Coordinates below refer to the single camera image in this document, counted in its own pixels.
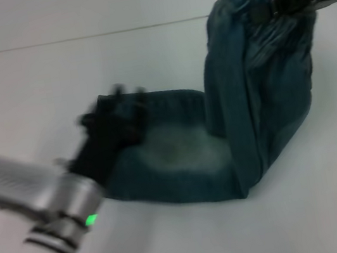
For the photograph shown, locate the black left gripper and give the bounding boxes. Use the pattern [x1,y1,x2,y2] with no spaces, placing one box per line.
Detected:
[57,80,161,189]

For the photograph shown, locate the blue denim shorts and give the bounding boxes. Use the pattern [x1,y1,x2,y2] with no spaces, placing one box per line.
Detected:
[71,0,337,222]

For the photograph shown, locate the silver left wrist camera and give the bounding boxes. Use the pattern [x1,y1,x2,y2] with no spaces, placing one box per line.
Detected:
[0,140,106,231]

